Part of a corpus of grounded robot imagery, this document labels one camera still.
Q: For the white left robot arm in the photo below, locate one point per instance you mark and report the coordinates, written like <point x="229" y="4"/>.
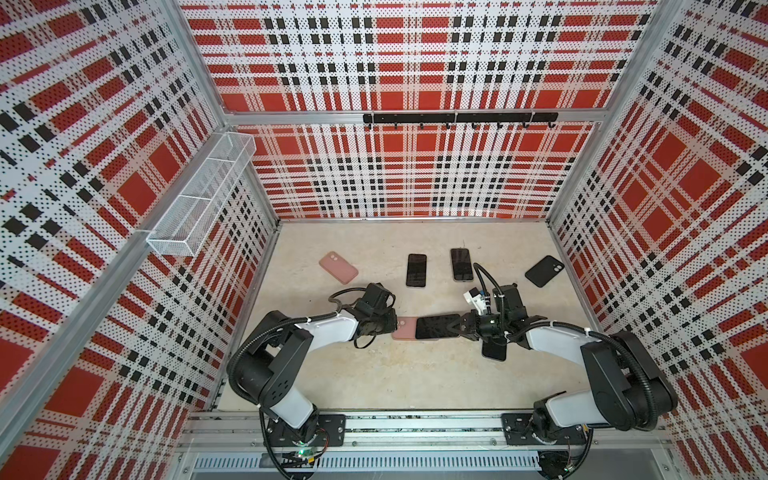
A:
<point x="264" y="368"/>

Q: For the pink phone case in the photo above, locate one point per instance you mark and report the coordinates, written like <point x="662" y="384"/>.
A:
<point x="406" y="329"/>
<point x="338" y="267"/>

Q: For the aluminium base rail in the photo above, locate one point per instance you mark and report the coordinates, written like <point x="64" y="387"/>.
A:
<point x="411" y="444"/>

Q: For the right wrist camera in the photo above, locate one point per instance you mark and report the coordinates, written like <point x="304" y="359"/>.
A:
<point x="506" y="300"/>

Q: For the black phone case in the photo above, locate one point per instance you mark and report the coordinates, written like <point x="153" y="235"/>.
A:
<point x="544" y="271"/>

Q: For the black hook rail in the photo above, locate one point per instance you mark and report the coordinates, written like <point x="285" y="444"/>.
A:
<point x="522" y="118"/>

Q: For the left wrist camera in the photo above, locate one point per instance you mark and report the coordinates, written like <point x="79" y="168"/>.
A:
<point x="375" y="298"/>

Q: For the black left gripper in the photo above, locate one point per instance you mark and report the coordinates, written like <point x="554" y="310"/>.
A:
<point x="392" y="322"/>

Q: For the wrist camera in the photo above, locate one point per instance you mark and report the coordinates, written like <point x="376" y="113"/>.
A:
<point x="506" y="300"/>
<point x="375" y="298"/>

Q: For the black phone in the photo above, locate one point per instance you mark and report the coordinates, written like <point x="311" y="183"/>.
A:
<point x="437" y="327"/>
<point x="461" y="263"/>
<point x="494" y="350"/>
<point x="416" y="272"/>

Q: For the white wire mesh basket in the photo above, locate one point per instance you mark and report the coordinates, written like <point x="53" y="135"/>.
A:
<point x="186" y="224"/>

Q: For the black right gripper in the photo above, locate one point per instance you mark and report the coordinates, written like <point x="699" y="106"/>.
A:
<point x="469" y="320"/>

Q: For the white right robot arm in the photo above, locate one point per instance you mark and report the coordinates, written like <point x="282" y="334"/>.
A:
<point x="626" y="388"/>

